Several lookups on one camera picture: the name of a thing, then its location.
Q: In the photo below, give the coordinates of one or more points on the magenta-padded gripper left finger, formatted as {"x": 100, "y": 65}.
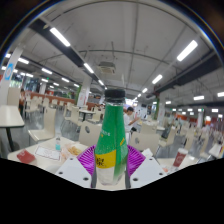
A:
{"x": 86, "y": 160}

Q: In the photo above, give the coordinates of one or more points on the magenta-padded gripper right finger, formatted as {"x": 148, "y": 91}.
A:
{"x": 136, "y": 160}

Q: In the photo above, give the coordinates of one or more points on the green drink bottle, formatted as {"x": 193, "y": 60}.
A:
{"x": 111, "y": 133}

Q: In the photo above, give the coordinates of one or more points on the crumpled food wrapper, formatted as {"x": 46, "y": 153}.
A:
{"x": 72, "y": 151}

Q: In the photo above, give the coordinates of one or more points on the small clear sanitizer bottle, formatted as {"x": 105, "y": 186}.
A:
{"x": 58, "y": 143}

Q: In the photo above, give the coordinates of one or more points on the white paper receipt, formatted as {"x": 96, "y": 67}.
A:
{"x": 47, "y": 153}

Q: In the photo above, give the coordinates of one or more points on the person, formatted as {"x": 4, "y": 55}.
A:
{"x": 128, "y": 121}

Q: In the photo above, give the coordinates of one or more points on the beige chairs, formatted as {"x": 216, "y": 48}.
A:
{"x": 50, "y": 121}

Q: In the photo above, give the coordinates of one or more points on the small red packet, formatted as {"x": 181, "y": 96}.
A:
{"x": 26, "y": 156}

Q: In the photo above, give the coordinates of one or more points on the beige dining table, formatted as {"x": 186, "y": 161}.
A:
{"x": 10, "y": 116}

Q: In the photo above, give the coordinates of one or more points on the ceiling air conditioner unit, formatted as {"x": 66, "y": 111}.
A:
{"x": 107, "y": 67}

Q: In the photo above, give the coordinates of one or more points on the ceiling lights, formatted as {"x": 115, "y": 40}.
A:
{"x": 60, "y": 36}

